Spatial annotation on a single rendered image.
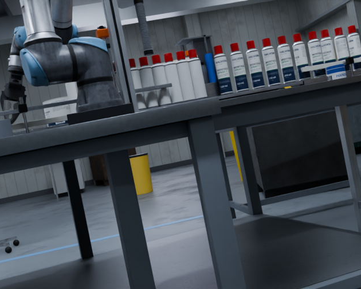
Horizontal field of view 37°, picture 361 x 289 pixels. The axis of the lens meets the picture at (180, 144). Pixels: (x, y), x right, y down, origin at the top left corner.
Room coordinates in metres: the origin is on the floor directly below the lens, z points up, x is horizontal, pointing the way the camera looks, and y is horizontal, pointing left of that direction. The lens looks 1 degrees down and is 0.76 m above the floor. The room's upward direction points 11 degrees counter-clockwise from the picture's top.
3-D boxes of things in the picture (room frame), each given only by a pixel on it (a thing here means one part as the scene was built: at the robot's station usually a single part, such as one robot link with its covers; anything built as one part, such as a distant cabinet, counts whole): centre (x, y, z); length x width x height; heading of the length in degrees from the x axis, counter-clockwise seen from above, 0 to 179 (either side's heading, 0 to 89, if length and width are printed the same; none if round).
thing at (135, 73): (2.12, 0.13, 0.98); 0.05 x 0.05 x 0.20
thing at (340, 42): (2.40, -0.79, 0.98); 0.05 x 0.05 x 0.20
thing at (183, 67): (2.17, -0.07, 0.98); 0.05 x 0.05 x 0.20
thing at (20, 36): (1.92, 0.45, 1.20); 0.11 x 0.11 x 0.08; 24
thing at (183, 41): (2.30, -0.14, 1.14); 0.14 x 0.11 x 0.01; 107
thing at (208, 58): (2.26, -0.19, 0.98); 0.03 x 0.03 x 0.17
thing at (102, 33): (2.03, 0.21, 1.04); 0.10 x 0.04 x 0.33; 17
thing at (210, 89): (2.29, -0.14, 1.01); 0.14 x 0.13 x 0.26; 107
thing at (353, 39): (2.42, -0.86, 0.98); 0.05 x 0.05 x 0.20
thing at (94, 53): (1.70, 0.23, 1.05); 0.13 x 0.12 x 0.14; 114
